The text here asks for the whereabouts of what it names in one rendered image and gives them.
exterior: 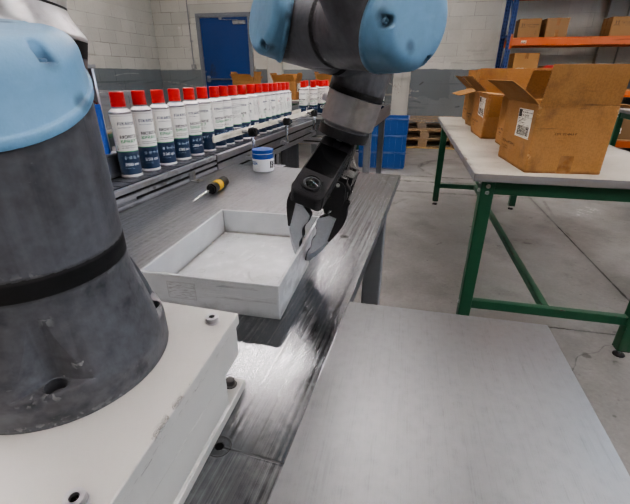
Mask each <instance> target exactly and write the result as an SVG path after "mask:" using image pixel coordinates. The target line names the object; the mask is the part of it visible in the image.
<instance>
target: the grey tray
mask: <svg viewBox="0 0 630 504"><path fill-rule="evenodd" d="M319 217H320V216H312V217H311V219H310V221H309V222H308V223H307V224H306V226H305V232H306V233H305V235H304V237H303V239H302V244H301V246H300V247H299V249H298V250H297V252H296V254H295V253H294V251H293V248H292V245H291V240H290V235H289V226H288V221H287V214H282V213H268V212H254V211H240V210H226V209H221V210H220V211H219V212H217V213H216V214H214V215H213V216H212V217H210V218H209V219H208V220H206V221H205V222H204V223H202V224H201V225H200V226H198V227H197V228H195V229H194V230H193V231H191V232H190V233H189V234H187V235H186V236H185V237H183V238H182V239H180V240H179V241H178V242H176V243H175V244H174V245H172V246H171V247H170V248H168V249H167V250H166V251H164V252H163V253H161V254H160V255H159V256H157V257H156V258H155V259H153V260H152V261H151V262H149V263H148V264H147V265H145V266H144V267H142V268H141V269H140V271H141V272H142V274H143V275H144V277H145V278H146V280H147V282H148V283H149V285H150V287H151V289H152V291H153V292H155V294H156V295H157V296H158V298H159V299H160V301H162V302H168V303H174V304H181V305H187V306H193V307H200V308H206V309H212V310H219V311H225V312H231V313H237V314H240V315H248V316H256V317H264V318H272V319H281V317H282V315H283V313H284V311H285V309H286V307H287V305H288V303H289V301H290V299H291V297H292V295H293V293H294V292H295V290H296V288H297V286H298V284H299V282H300V280H301V278H302V276H303V274H304V272H305V270H306V268H307V266H308V264H309V262H310V260H311V259H310V260H309V261H306V260H305V258H306V252H307V251H308V249H309V248H310V247H311V240H312V239H313V237H314V236H315V235H316V227H315V225H316V222H317V219H318V218H319Z"/></svg>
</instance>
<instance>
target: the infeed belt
mask: <svg viewBox="0 0 630 504"><path fill-rule="evenodd" d="M210 156H213V155H212V154H205V155H204V156H202V157H192V160H190V161H186V162H177V163H178V165H176V166H172V167H161V169H162V170H161V171H159V172H153V173H144V172H143V177H141V178H138V179H122V176H119V177H116V178H113V179H111V181H112V185H113V189H114V191H115V190H118V189H121V188H124V187H127V186H129V185H132V184H135V183H138V182H141V181H143V180H146V179H149V178H152V177H155V176H157V175H160V174H163V173H166V172H168V171H171V170H174V169H177V168H180V167H182V166H185V165H188V164H191V163H194V162H196V161H199V160H202V159H205V158H208V157H210Z"/></svg>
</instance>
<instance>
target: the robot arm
mask: <svg viewBox="0 0 630 504"><path fill-rule="evenodd" d="M447 14H448V7H447V0H253V3H252V6H251V11H250V18H249V35H250V40H251V44H252V46H253V48H254V49H255V51H256V52H257V53H259V54H261V55H263V56H266V57H269V58H272V59H275V60H276V61H277V62H279V63H281V62H285V63H289V64H292V65H296V66H300V67H303V68H307V69H310V70H314V71H318V72H321V73H325V74H329V75H332V78H331V82H330V85H329V90H328V94H327V93H324V94H323V95H322V100H324V101H326V103H325V104H324V107H323V111H322V114H321V115H322V118H323V119H321V122H320V125H319V131H320V132H322V133H323V134H325V135H327V136H324V137H323V138H322V140H321V141H320V143H319V144H318V146H317V147H316V149H315V150H314V152H313V153H312V155H311V156H310V158H309V159H308V161H307V162H306V164H305V165H304V167H303V168H302V170H301V171H300V173H299V174H298V176H297V177H296V179H295V180H294V181H293V183H292V185H291V192H290V193H289V196H288V199H287V204H286V209H287V221H288V226H289V235H290V240H291V245H292V248H293V251H294V253H295V254H296V252H297V250H298V249H299V247H300V246H301V244H302V239H303V237H304V235H305V233H306V232H305V226H306V224H307V223H308V222H309V221H310V219H311V217H312V211H311V209H312V210H314V211H320V210H321V209H322V208H323V210H324V213H325V214H323V215H321V216H320V217H319V218H318V219H317V222H316V225H315V227H316V235H315V236H314V237H313V239H312V240H311V247H310V248H309V249H308V251H307V252H306V258H305V260H306V261H309V260H310V259H312V258H314V257H315V256H317V255H318V254H319V253H320V252H321V251H322V250H323V249H324V247H325V246H326V245H327V244H328V243H329V242H330V241H331V240H332V239H333V237H334V236H335V235H336V234H337V233H338V232H339V231H340V229H341V228H342V227H343V225H344V223H345V222H346V219H347V217H348V213H349V212H348V208H349V205H350V203H351V201H350V200H349V199H350V196H351V193H352V191H353V188H354V185H355V182H356V179H357V177H358V174H359V171H360V170H358V169H355V168H353V167H351V166H350V164H351V161H352V159H353V156H354V153H355V150H356V147H357V145H361V146H363V145H366V144H367V141H368V138H369V133H371V132H373V129H374V126H375V124H376V121H377V118H378V115H379V112H380V110H381V107H382V102H383V99H384V97H385V94H386V91H387V88H388V85H389V82H390V80H391V77H392V74H393V73H402V72H410V71H414V70H416V69H418V68H420V67H421V66H424V65H425V64H426V63H427V61H428V60H429V59H430V58H431V57H432V56H433V55H434V53H435V52H436V50H437V48H438V47H439V45H440V43H441V40H442V38H443V35H444V32H445V28H446V23H447ZM93 100H94V87H93V82H92V79H91V76H90V74H89V72H88V39H87V38H86V37H85V36H84V34H83V33H82V32H81V31H80V30H79V28H78V27H77V26H76V25H75V23H74V22H73V21H72V20H71V18H70V16H69V14H68V12H67V0H0V435H16V434H25V433H32V432H37V431H42V430H46V429H50V428H54V427H57V426H61V425H64V424H67V423H70V422H73V421H75V420H78V419H80V418H83V417H85V416H87V415H90V414H92V413H94V412H96V411H98V410H100V409H102V408H104V407H105V406H107V405H109V404H111V403H112V402H114V401H116V400H117V399H119V398H120V397H122V396H123V395H125V394H126V393H128V392H129V391H130V390H132V389H133V388H134V387H135V386H137V385H138V384H139V383H140V382H141V381H142V380H143V379H144V378H145V377H146V376H147V375H148V374H149V373H150V372H151V371H152V370H153V369H154V367H155V366H156V365H157V363H158V362H159V360H160V359H161V357H162V355H163V354H164V351H165V349H166V346H167V343H168V337H169V331H168V325H167V320H166V315H165V311H164V307H163V305H162V303H161V301H160V299H159V298H158V296H157V295H156V294H155V292H153V291H152V289H151V287H150V285H149V283H148V282H147V280H146V278H145V277H144V275H143V274H142V272H141V271H140V269H139V268H138V266H137V265H136V263H135V262H134V260H133V259H132V258H131V256H130V254H129V253H128V250H127V246H126V242H125V237H124V233H123V229H122V224H121V220H120V216H119V211H118V207H117V202H116V198H115V194H114V189H113V185H112V181H111V176H110V172H109V167H108V163H107V159H106V154H105V150H104V146H103V141H102V137H101V133H100V128H99V124H98V119H97V115H96V111H95V106H94V102H93ZM348 192H349V193H348ZM329 211H330V212H329ZM328 212H329V213H328ZM327 213H328V214H327Z"/></svg>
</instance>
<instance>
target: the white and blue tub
mask: <svg viewBox="0 0 630 504"><path fill-rule="evenodd" d="M252 161H253V170H254V171H255V172H271V171H273V170H274V157H273V148H269V147H257V148H253V149H252Z"/></svg>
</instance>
